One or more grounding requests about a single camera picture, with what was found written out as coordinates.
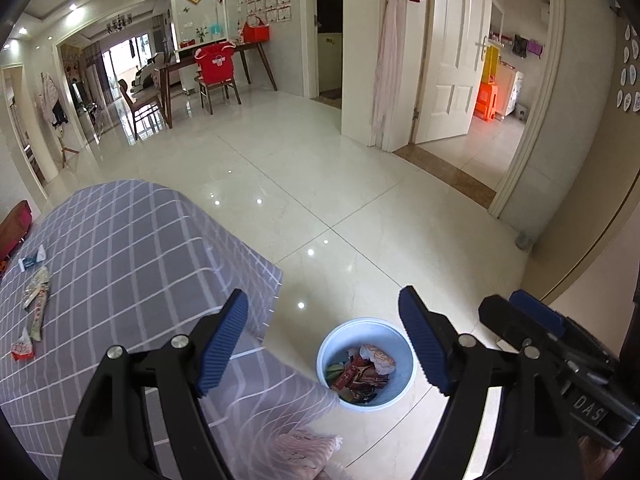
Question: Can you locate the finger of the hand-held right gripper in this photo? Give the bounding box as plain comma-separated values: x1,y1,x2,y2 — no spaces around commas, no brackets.
509,289,571,338
478,295,538,353

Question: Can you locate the chair with red cover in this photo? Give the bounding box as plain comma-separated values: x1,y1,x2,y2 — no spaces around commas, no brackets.
194,42,242,115

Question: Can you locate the long patterned wrapper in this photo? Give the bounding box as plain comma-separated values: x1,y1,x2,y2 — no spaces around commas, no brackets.
23,266,52,342

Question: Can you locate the white panel door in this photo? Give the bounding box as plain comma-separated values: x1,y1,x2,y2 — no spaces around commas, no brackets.
410,0,493,146

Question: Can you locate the white appliance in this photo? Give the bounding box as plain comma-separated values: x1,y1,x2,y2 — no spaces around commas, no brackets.
495,60,525,118

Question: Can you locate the white hanging coat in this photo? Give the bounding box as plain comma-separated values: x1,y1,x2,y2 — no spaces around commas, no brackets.
39,72,63,121

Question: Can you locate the pink patterned blanket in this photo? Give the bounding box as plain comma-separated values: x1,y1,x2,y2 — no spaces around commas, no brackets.
272,430,343,480

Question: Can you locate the white blue trash bin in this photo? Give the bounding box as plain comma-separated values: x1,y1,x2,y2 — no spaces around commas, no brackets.
316,317,416,411

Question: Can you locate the small blue white wrapper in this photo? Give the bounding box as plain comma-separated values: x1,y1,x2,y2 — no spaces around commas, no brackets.
18,247,47,272

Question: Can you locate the grey checked blanket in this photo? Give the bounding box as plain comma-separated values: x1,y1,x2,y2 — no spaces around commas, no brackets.
0,180,341,480

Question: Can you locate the wooden coat rack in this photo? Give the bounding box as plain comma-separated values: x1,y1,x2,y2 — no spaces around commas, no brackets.
42,72,81,171

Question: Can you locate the dark wooden dining table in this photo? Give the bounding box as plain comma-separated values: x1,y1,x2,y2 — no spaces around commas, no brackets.
157,42,278,129

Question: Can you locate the white massage chair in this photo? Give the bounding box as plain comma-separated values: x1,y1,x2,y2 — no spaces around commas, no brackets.
130,52,168,93

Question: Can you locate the red white candy wrapper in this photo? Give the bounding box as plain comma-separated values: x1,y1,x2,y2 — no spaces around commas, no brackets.
11,327,37,362

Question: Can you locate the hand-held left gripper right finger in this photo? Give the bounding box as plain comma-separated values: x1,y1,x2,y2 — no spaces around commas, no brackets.
398,286,583,480

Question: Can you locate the red snack wrapper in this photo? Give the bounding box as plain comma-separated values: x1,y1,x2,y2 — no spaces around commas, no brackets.
330,362,371,391

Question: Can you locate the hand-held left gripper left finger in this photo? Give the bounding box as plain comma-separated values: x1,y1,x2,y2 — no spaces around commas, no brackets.
59,289,249,480

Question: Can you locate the wooden dining chair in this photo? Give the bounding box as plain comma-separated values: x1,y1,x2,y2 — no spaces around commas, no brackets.
118,80,166,141

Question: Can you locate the orange plastic stool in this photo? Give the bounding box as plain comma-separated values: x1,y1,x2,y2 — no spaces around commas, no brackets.
472,80,503,122

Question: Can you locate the yellow plastic shelf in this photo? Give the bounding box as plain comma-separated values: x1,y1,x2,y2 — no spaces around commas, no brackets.
481,45,501,86

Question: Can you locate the red gift bag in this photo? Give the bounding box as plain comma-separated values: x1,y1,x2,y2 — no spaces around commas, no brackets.
242,15,271,45

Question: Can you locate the group of wall plates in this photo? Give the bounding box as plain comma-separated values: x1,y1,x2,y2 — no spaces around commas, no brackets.
619,22,640,113

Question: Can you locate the pink sheer curtain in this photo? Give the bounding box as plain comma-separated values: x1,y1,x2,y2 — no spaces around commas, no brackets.
370,0,441,146

